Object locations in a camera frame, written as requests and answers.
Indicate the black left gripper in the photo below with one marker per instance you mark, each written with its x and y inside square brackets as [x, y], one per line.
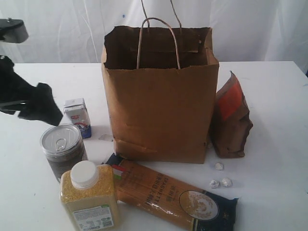
[14, 91]

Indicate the clear plastic scrap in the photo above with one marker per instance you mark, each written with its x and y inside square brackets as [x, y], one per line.
[106, 137]

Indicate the spaghetti packet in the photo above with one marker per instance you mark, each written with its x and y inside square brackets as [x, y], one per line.
[175, 201]

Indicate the small milk carton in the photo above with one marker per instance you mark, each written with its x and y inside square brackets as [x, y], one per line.
[76, 111]

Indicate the large brown paper bag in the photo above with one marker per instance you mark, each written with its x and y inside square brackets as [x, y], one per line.
[160, 85]

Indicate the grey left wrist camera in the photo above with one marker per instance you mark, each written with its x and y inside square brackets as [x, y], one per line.
[13, 30]

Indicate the millet bottle with white cap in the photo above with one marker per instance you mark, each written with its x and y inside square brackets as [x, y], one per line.
[88, 195]

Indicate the dark can with pull-tab lid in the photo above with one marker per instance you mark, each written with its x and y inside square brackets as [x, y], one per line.
[63, 147]

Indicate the small brown coffee pouch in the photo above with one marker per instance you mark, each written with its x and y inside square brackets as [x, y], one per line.
[230, 124]

